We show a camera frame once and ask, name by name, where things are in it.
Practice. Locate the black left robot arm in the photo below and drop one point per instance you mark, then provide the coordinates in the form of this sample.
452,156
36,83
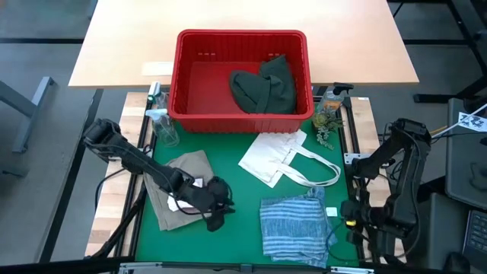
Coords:
152,169

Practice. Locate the beige khaki garment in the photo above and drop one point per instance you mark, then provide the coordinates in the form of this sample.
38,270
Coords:
194,163

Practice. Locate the white paper label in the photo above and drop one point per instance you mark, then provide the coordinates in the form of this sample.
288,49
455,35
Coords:
158,68

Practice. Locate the red plastic laundry bin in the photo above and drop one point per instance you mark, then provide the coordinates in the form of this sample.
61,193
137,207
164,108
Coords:
243,123

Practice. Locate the dark green garment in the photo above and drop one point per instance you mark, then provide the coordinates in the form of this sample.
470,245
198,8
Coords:
266,89

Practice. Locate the green table mat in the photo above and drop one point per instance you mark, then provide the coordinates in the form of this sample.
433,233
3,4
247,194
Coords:
243,190

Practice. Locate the grey metal table leg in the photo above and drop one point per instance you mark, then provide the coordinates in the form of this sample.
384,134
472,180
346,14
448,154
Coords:
26,110

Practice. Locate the dark keyboard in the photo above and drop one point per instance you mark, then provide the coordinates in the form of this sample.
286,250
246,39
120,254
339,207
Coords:
477,232

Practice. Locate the cream canvas tote bag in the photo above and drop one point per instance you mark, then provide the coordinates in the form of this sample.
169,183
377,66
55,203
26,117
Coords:
266,154

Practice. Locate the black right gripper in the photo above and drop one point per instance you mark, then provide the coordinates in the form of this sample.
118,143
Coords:
373,217

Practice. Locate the white tag black marks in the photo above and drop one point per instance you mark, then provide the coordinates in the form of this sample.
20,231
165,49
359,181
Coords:
472,122

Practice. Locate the blue striped garment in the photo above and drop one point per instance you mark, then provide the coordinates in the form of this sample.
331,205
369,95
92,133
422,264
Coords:
293,224

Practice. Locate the black aluminium table frame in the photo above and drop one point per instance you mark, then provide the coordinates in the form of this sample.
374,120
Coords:
134,236

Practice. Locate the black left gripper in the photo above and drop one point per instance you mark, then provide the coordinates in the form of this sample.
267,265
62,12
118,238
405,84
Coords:
218,195

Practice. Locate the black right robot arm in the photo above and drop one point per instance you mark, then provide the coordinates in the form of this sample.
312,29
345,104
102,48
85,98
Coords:
407,171

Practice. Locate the black desk frame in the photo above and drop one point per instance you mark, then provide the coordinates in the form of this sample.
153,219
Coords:
433,98

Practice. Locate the clear spray bottle white head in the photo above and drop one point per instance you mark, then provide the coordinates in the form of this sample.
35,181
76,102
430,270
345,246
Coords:
165,127

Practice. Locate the clear bottle white green cap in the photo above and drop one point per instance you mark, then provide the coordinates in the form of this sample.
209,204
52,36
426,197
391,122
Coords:
154,91

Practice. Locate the light wooden desk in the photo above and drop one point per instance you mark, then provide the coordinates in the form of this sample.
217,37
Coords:
342,38

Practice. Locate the black rounded object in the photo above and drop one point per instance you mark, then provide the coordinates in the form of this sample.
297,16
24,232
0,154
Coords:
456,263

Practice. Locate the small potted succulent plant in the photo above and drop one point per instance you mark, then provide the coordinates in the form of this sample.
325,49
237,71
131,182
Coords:
325,122

